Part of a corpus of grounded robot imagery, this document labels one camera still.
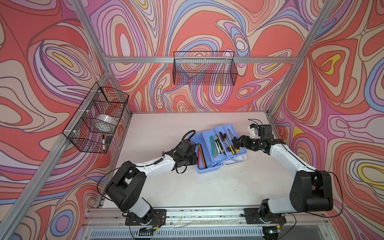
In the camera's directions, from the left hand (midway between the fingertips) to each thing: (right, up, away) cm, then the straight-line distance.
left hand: (199, 158), depth 88 cm
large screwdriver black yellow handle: (+21, +9, -1) cm, 23 cm away
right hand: (+26, +8, +1) cm, 27 cm away
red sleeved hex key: (0, -3, +7) cm, 8 cm away
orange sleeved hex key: (+2, 0, +7) cm, 7 cm away
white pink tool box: (+8, -2, -4) cm, 9 cm away
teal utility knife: (+9, +7, +3) cm, 11 cm away
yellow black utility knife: (+12, +11, +4) cm, 17 cm away
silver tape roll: (-47, +23, -14) cm, 54 cm away
